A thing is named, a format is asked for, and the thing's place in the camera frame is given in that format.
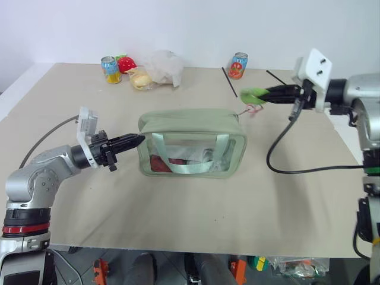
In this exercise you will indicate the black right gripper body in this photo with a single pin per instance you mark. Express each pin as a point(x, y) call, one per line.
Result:
point(307, 96)

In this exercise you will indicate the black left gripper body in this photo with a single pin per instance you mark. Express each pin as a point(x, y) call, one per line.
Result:
point(102, 148)

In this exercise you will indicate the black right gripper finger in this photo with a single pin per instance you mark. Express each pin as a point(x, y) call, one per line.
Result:
point(282, 99)
point(283, 90)

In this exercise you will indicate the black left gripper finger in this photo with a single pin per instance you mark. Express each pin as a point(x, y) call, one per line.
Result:
point(127, 139)
point(127, 147)

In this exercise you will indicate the green pouch with clear window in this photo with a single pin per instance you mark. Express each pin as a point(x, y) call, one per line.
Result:
point(190, 121)

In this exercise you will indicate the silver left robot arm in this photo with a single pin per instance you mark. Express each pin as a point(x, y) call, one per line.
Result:
point(32, 181)

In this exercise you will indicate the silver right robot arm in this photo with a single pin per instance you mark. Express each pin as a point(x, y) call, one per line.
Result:
point(363, 92)

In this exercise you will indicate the red item inside pouch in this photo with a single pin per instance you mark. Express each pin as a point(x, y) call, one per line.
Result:
point(157, 164)

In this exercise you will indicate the white items inside pouch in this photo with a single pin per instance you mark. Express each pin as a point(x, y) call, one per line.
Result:
point(205, 157)

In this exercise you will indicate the thin black stick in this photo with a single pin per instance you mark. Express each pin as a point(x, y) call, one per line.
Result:
point(230, 82)
point(276, 77)

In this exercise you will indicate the orange and blue drink can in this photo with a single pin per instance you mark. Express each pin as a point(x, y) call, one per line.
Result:
point(237, 66)

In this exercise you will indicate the yellow bread in plastic wrap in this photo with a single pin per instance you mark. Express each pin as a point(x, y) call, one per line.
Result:
point(139, 79)

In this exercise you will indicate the blue and yellow drink can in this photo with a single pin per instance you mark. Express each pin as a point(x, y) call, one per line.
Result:
point(111, 71)

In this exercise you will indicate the red strawberry toy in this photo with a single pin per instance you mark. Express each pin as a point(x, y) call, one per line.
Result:
point(126, 63)

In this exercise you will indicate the crumpled white plastic bag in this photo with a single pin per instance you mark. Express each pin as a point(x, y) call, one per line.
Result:
point(164, 66)

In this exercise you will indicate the orange clamp under table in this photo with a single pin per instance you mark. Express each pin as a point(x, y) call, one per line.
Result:
point(101, 271)
point(238, 271)

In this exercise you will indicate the green and yellow toy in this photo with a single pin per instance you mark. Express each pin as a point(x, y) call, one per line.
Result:
point(257, 263)

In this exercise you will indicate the clear bag of assorted items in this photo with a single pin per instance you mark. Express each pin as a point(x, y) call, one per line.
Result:
point(300, 267)

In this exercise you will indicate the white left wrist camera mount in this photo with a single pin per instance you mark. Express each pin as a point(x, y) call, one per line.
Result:
point(86, 124)

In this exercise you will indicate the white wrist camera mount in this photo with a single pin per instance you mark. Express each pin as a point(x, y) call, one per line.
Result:
point(316, 68)
point(86, 124)

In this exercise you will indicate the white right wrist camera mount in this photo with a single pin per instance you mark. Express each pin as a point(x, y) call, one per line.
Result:
point(316, 68)

